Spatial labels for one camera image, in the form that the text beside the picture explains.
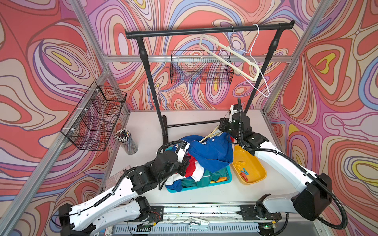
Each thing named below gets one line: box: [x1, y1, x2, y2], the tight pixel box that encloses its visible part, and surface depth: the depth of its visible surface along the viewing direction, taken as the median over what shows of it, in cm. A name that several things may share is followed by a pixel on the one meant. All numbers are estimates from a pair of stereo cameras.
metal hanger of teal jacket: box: [199, 25, 260, 82], surface depth 63 cm
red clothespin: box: [240, 172, 249, 182], surface depth 86 cm
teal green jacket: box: [181, 166, 229, 188], surface depth 73 cm
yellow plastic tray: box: [230, 144, 267, 186], surface depth 89 cm
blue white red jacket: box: [164, 132, 234, 193], surface depth 71 cm
